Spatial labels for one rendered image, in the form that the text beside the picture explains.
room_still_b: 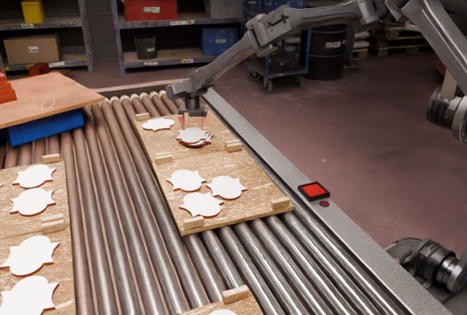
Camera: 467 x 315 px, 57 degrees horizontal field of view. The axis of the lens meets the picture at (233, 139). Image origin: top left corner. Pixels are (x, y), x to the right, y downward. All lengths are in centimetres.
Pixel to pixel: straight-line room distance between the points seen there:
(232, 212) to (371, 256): 40
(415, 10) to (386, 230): 203
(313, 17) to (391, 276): 74
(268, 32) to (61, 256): 83
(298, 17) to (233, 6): 465
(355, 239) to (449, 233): 179
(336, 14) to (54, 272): 107
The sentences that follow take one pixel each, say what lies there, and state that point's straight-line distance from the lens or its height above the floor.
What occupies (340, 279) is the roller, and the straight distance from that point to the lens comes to 113.
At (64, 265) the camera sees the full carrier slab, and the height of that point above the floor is 94.
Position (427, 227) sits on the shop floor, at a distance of 301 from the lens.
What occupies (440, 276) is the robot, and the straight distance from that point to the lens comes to 214.
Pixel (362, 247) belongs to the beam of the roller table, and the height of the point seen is 91.
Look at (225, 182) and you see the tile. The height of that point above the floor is 95.
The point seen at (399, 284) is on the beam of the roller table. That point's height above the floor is 92.
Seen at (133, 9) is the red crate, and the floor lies 80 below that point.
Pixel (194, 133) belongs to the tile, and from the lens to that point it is 168.
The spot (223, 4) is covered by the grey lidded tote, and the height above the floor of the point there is 81.
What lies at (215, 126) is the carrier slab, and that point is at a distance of 181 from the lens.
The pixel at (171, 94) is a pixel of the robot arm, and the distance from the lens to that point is 159.
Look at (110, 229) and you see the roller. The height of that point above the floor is 92.
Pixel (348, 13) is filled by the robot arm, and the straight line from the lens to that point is 145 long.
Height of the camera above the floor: 168
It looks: 26 degrees down
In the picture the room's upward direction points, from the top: straight up
